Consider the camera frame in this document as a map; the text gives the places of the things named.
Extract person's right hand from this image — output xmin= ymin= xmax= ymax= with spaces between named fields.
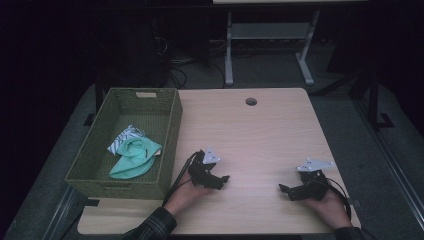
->
xmin=301 ymin=189 xmax=353 ymax=229

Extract grey metal stand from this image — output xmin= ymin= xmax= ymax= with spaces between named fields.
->
xmin=223 ymin=9 xmax=321 ymax=87

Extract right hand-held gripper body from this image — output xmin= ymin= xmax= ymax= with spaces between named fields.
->
xmin=293 ymin=158 xmax=335 ymax=202

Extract green woven basket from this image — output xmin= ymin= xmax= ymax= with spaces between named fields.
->
xmin=64 ymin=87 xmax=184 ymax=200

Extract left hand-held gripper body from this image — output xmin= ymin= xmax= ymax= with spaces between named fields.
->
xmin=187 ymin=146 xmax=222 ymax=188

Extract grey metal floor rail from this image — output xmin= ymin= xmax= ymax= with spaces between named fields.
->
xmin=41 ymin=184 xmax=86 ymax=240
xmin=353 ymin=98 xmax=424 ymax=228

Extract person's left hand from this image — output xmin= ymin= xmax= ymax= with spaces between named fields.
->
xmin=163 ymin=179 xmax=214 ymax=216

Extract mint green bib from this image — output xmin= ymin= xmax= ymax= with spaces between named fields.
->
xmin=109 ymin=137 xmax=163 ymax=180

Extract striped white cloth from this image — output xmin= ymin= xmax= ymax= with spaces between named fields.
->
xmin=107 ymin=124 xmax=147 ymax=156

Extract black post with bracket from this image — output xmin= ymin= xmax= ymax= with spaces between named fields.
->
xmin=368 ymin=71 xmax=395 ymax=130
xmin=83 ymin=74 xmax=105 ymax=127

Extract black floor cables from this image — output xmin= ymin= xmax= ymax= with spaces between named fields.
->
xmin=156 ymin=34 xmax=228 ymax=89

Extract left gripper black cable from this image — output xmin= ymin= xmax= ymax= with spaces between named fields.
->
xmin=162 ymin=150 xmax=204 ymax=207

